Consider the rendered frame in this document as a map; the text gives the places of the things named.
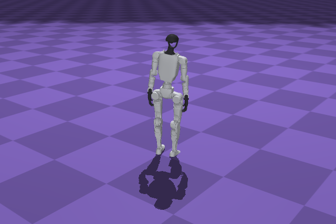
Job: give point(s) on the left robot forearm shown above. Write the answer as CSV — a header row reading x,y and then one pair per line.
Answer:
x,y
151,81

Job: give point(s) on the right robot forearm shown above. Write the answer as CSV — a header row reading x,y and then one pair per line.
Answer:
x,y
185,87

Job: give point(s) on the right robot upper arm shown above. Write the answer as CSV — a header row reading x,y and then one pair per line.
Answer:
x,y
183,62

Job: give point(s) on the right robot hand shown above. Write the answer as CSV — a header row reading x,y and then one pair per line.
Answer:
x,y
186,103

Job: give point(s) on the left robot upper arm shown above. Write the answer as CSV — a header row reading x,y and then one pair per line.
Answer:
x,y
155,61

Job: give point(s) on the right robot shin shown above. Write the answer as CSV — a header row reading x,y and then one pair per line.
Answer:
x,y
175,134

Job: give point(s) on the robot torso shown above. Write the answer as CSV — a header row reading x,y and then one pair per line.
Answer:
x,y
168,69

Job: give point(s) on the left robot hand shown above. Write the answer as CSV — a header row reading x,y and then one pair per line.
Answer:
x,y
149,97

